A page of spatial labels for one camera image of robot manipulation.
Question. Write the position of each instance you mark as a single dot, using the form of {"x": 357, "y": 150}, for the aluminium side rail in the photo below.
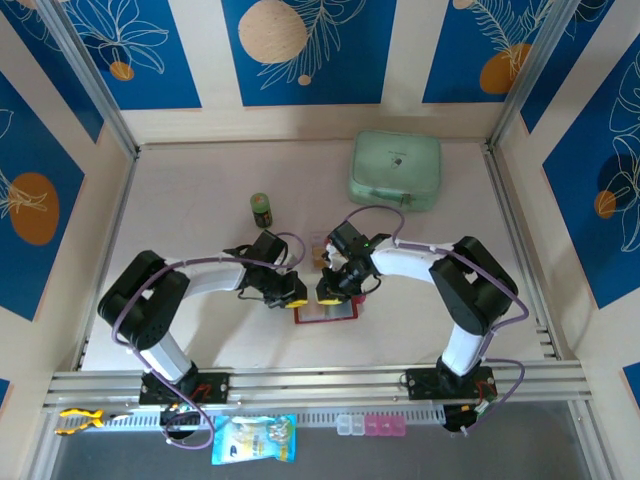
{"x": 111, "y": 250}
{"x": 519, "y": 250}

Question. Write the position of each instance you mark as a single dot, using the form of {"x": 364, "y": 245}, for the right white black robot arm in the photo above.
{"x": 405, "y": 260}

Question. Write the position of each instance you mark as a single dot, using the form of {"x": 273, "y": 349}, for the small green bottle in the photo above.
{"x": 262, "y": 212}

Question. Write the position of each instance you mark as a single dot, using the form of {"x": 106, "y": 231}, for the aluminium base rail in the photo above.
{"x": 320, "y": 385}

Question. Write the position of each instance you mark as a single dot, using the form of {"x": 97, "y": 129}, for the blue snack packet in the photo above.
{"x": 252, "y": 442}

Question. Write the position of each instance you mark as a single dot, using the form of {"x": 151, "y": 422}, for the orange card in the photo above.
{"x": 319, "y": 262}

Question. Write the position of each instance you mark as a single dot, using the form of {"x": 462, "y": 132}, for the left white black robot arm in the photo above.
{"x": 215, "y": 280}

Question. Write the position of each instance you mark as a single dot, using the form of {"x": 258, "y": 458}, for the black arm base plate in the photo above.
{"x": 425, "y": 385}
{"x": 217, "y": 387}

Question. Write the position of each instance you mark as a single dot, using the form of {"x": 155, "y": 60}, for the aluminium frame post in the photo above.
{"x": 530, "y": 70}
{"x": 85, "y": 70}

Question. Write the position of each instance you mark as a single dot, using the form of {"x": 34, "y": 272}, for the red card holder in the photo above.
{"x": 325, "y": 322}

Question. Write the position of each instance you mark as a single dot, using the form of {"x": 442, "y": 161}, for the mint green zip pouch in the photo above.
{"x": 395, "y": 165}

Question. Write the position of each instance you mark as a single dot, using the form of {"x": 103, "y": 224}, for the clear pink pill organizer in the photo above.
{"x": 370, "y": 426}

